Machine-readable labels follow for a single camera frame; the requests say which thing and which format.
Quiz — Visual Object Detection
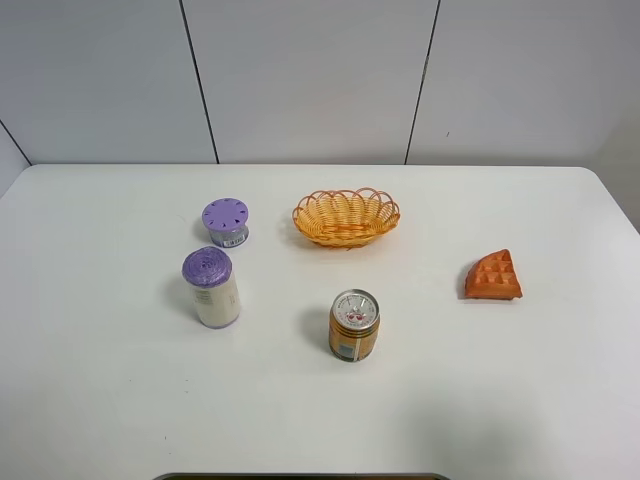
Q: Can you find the orange waffle slice bread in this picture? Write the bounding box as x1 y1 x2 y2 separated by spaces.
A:
459 249 523 301

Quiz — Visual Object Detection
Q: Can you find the orange woven wicker basket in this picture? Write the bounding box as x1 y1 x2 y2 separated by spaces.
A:
292 187 401 249

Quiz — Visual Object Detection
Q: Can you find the orange drink can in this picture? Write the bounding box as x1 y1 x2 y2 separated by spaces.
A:
328 289 380 362

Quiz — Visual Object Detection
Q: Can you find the purple lid air freshener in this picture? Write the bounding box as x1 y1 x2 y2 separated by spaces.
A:
201 197 249 248

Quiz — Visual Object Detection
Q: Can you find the purple garbage bag roll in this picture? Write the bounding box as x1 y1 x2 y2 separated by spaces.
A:
182 246 241 329

